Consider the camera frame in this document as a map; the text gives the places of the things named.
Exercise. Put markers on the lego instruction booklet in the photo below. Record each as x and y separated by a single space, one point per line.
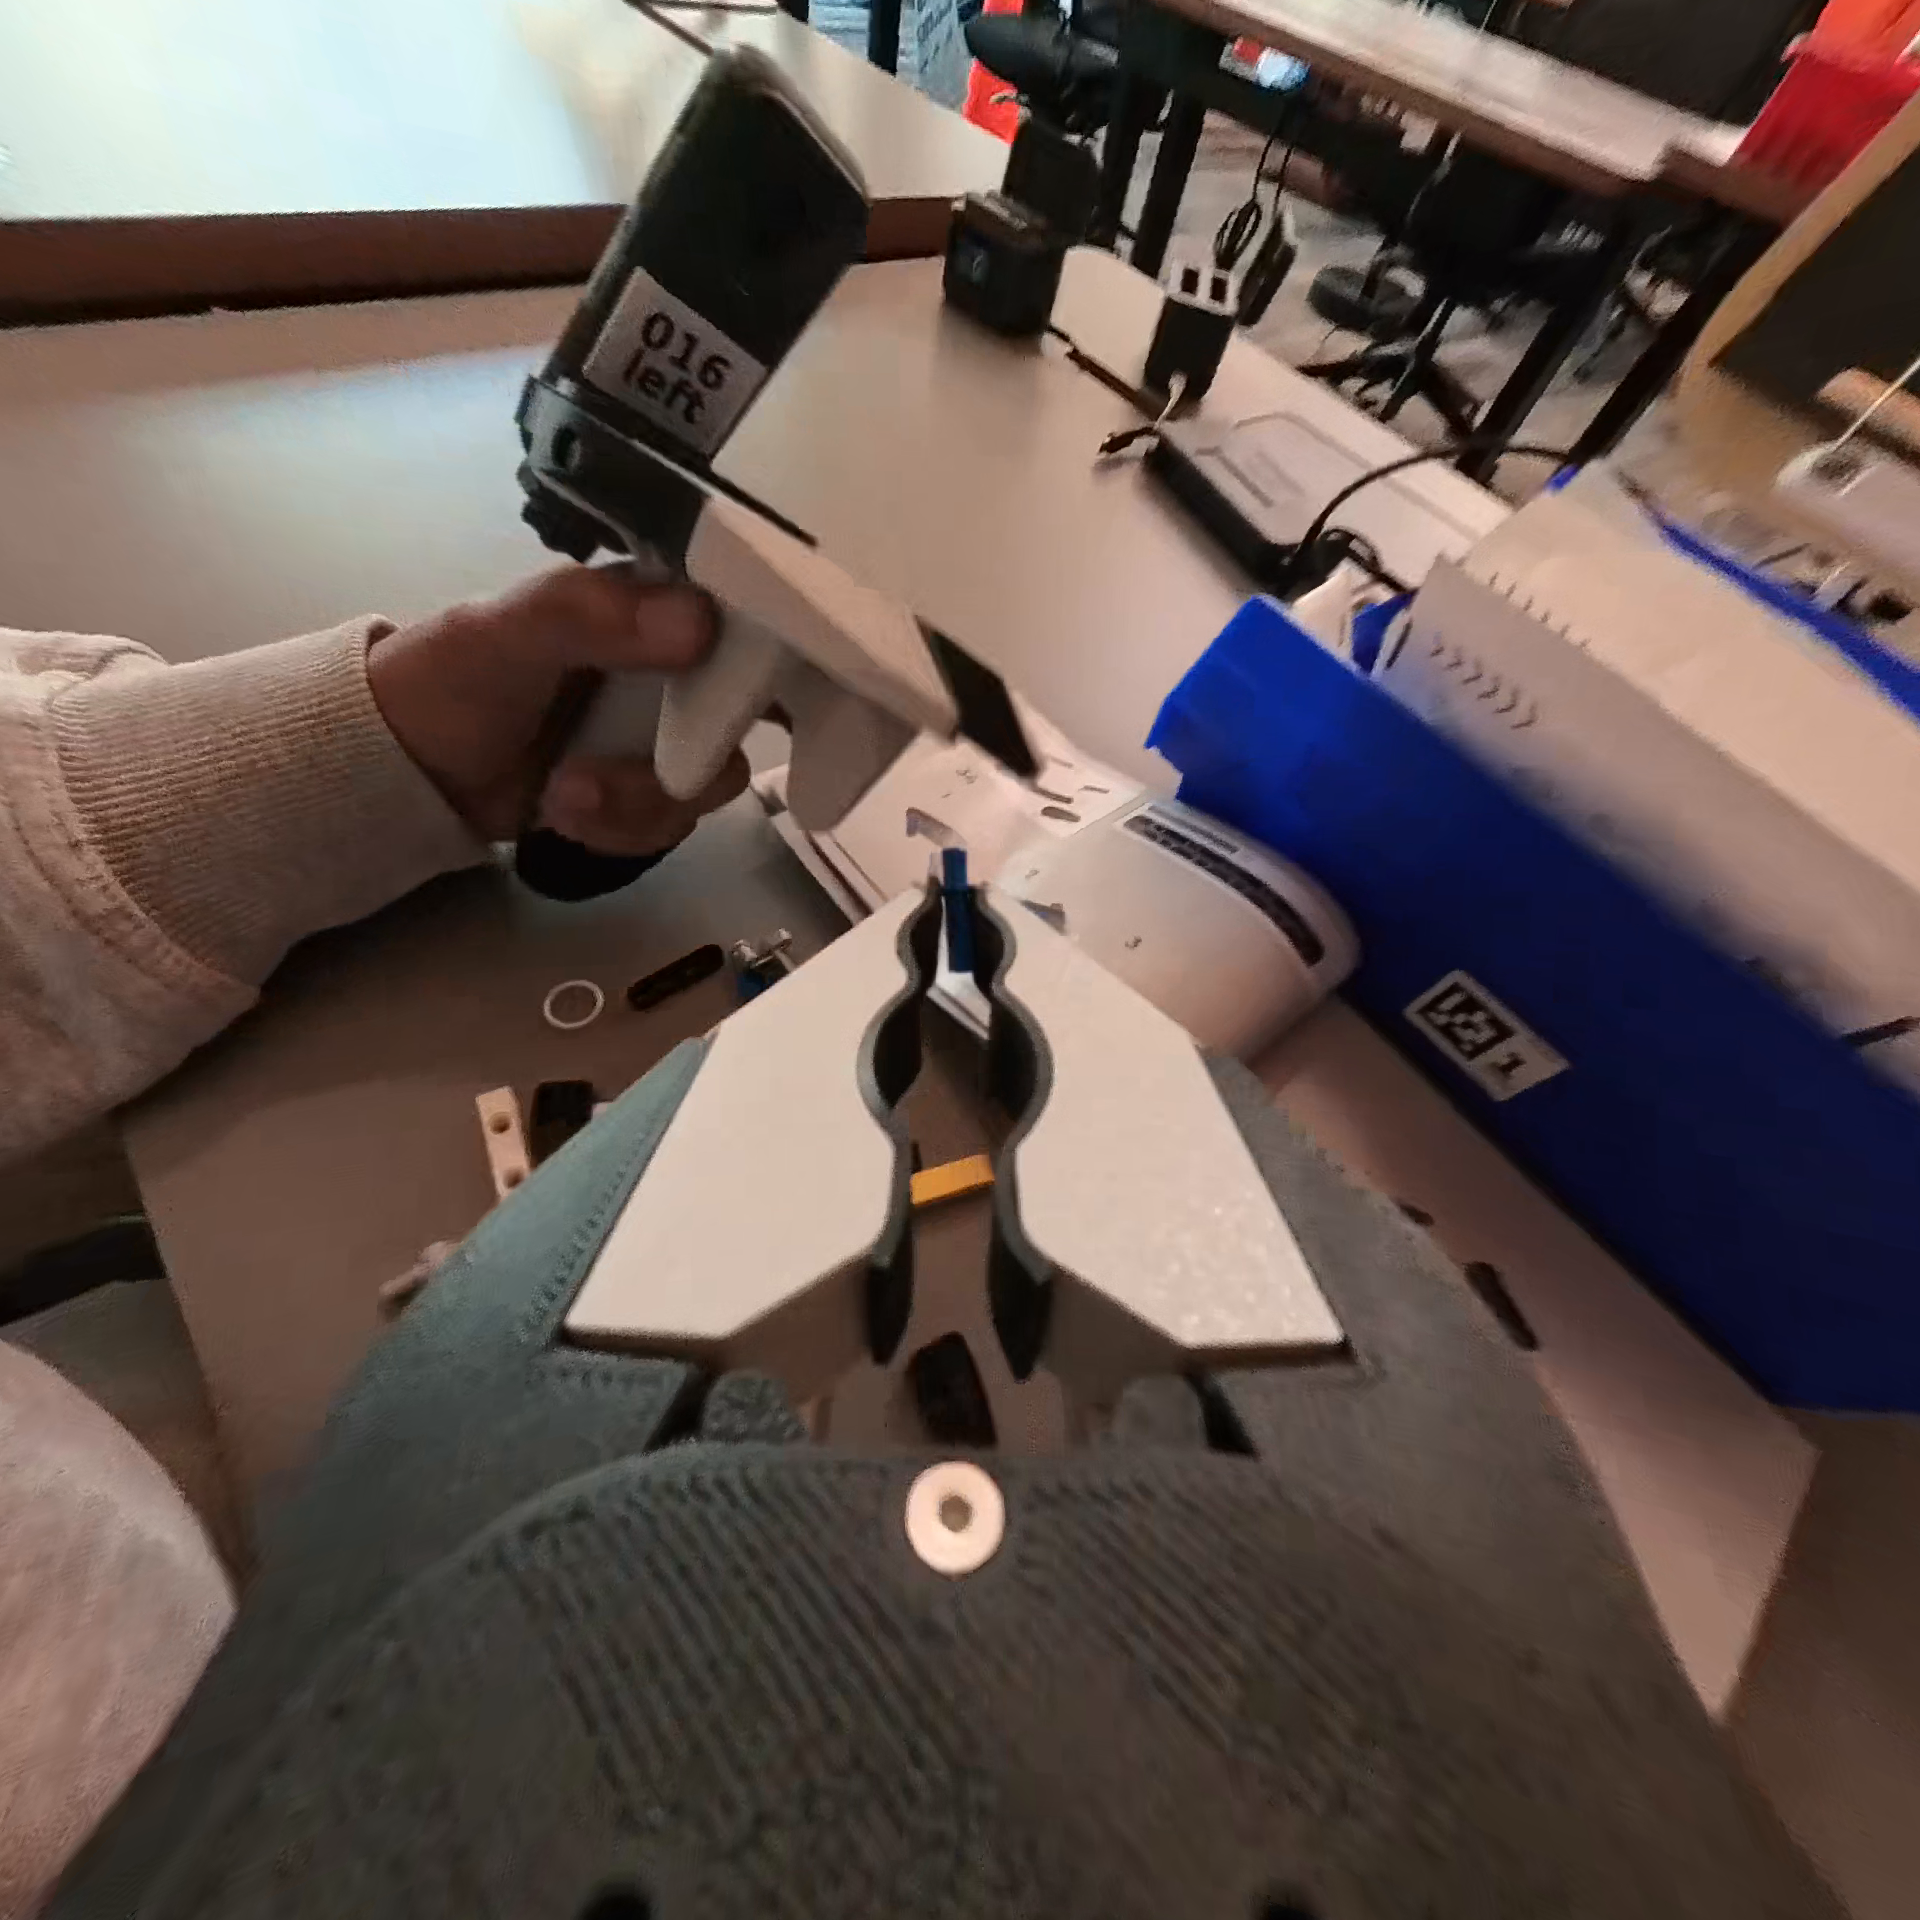
1201 931

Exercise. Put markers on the long wooden table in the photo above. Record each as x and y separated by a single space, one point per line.
1471 90

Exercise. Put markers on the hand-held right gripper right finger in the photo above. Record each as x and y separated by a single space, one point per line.
1170 1184

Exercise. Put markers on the red plastic bin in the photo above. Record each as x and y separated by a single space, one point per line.
1839 112

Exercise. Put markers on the black office chair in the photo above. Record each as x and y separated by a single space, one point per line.
1455 284

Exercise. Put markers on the long black lego piece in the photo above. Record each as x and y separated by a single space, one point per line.
674 974

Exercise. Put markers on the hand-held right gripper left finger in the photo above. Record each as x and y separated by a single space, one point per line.
751 1172

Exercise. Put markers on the blue bin with square tag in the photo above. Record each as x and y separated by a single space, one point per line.
1651 1200

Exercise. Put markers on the black charger with white slots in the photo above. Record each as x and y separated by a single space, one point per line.
1193 330

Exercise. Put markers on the person's left hand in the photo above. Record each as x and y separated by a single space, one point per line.
480 704

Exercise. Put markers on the white lego beam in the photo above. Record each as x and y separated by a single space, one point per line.
503 1138

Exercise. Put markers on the yellow lego piece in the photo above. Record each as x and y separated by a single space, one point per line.
952 1182

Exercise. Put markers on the blue and silver lego piece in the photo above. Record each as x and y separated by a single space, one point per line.
761 962

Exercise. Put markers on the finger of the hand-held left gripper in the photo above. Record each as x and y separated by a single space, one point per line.
839 616
839 765

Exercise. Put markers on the black cube charger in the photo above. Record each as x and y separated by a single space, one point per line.
1002 268

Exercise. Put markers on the blue lego pin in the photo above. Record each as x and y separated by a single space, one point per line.
955 916

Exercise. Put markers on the person's torso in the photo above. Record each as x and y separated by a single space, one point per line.
90 1622

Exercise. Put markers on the wooden chair with black back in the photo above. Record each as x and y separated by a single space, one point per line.
1799 284

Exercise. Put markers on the person's left forearm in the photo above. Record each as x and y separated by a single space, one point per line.
181 839

